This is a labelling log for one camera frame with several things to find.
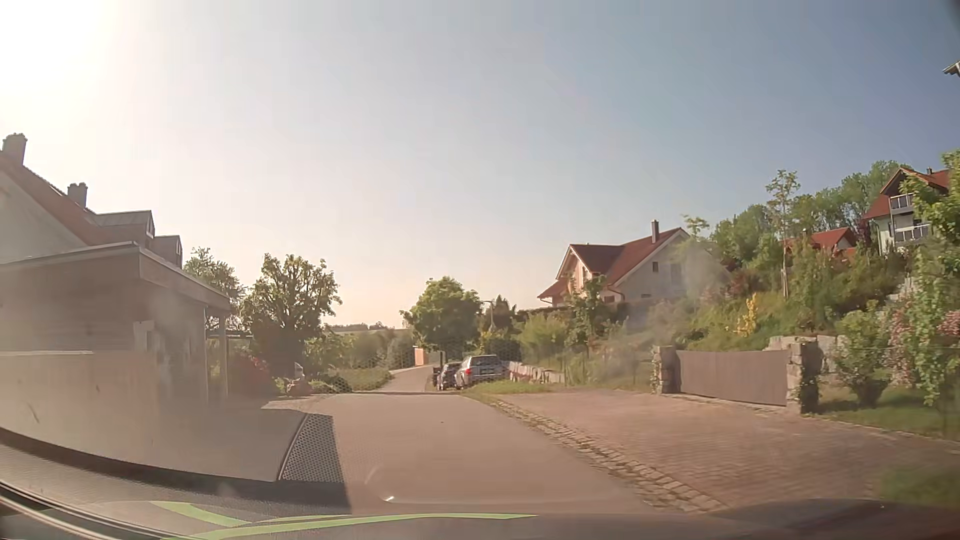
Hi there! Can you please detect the large dark green tree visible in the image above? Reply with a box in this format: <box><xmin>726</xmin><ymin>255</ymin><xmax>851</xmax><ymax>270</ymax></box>
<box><xmin>241</xmin><ymin>252</ymin><xmax>344</xmax><ymax>376</ymax></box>

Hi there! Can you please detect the low green hedge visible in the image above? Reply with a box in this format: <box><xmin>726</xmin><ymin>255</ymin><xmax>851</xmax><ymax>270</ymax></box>
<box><xmin>311</xmin><ymin>366</ymin><xmax>394</xmax><ymax>395</ymax></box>

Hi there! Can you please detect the house with chimneys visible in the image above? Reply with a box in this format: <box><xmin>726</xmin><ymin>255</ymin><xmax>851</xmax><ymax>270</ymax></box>
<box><xmin>0</xmin><ymin>133</ymin><xmax>184</xmax><ymax>268</ymax></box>

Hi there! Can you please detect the flat roofed garage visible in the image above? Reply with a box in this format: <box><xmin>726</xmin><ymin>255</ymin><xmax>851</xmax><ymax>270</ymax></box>
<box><xmin>0</xmin><ymin>241</ymin><xmax>234</xmax><ymax>410</ymax></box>

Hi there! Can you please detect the wire mesh fence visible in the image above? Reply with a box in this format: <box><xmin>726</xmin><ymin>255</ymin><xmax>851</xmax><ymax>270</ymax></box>
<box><xmin>517</xmin><ymin>341</ymin><xmax>657</xmax><ymax>391</ymax></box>

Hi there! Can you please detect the cream house with red roof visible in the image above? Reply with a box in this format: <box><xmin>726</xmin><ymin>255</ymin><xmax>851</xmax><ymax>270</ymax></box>
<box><xmin>537</xmin><ymin>219</ymin><xmax>725</xmax><ymax>309</ymax></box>

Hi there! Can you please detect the lawn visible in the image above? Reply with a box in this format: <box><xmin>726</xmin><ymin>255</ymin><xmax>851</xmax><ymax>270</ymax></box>
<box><xmin>817</xmin><ymin>384</ymin><xmax>960</xmax><ymax>440</ymax></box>

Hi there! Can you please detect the white house with balconies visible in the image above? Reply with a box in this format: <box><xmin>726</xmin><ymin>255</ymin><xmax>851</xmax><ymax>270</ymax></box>
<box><xmin>859</xmin><ymin>165</ymin><xmax>954</xmax><ymax>255</ymax></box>

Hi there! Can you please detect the grey asphalt road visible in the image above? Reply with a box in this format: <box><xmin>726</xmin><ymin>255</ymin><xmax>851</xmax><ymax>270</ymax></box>
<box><xmin>75</xmin><ymin>365</ymin><xmax>654</xmax><ymax>519</ymax></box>

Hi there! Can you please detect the grass verge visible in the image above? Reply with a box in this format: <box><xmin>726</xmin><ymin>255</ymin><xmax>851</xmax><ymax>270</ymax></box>
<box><xmin>463</xmin><ymin>378</ymin><xmax>560</xmax><ymax>399</ymax></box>

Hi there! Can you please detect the small red roofed house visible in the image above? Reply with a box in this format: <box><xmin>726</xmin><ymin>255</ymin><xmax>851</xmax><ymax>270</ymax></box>
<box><xmin>784</xmin><ymin>226</ymin><xmax>859</xmax><ymax>261</ymax></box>

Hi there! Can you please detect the tree behind garage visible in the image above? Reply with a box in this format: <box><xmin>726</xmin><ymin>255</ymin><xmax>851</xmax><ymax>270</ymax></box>
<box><xmin>183</xmin><ymin>246</ymin><xmax>247</xmax><ymax>331</ymax></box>

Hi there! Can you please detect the red brick paved driveway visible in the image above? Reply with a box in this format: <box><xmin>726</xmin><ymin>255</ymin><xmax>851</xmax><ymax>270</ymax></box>
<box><xmin>491</xmin><ymin>390</ymin><xmax>960</xmax><ymax>515</ymax></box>

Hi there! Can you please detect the round green tree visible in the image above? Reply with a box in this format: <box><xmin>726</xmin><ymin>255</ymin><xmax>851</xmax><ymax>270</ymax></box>
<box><xmin>400</xmin><ymin>276</ymin><xmax>484</xmax><ymax>360</ymax></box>

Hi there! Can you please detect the low stone block wall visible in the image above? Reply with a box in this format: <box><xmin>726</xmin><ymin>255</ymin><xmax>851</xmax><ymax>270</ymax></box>
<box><xmin>507</xmin><ymin>361</ymin><xmax>565</xmax><ymax>386</ymax></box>

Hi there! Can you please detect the silver parked car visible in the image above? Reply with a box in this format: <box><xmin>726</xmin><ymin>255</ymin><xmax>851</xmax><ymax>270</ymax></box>
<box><xmin>454</xmin><ymin>354</ymin><xmax>507</xmax><ymax>390</ymax></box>

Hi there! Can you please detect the flowering bush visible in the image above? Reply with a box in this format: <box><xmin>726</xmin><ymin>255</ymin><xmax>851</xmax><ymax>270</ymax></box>
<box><xmin>885</xmin><ymin>150</ymin><xmax>960</xmax><ymax>410</ymax></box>

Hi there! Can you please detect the car's own bonnet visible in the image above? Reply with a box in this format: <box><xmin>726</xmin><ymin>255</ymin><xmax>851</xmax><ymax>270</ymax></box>
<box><xmin>0</xmin><ymin>480</ymin><xmax>960</xmax><ymax>540</ymax></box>

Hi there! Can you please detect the grey sliding gate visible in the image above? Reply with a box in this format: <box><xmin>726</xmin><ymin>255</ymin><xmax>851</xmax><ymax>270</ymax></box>
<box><xmin>677</xmin><ymin>348</ymin><xmax>791</xmax><ymax>407</ymax></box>

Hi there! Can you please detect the wooded garden slope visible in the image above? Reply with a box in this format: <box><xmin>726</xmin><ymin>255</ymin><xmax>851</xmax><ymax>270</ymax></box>
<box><xmin>517</xmin><ymin>159</ymin><xmax>912</xmax><ymax>354</ymax></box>

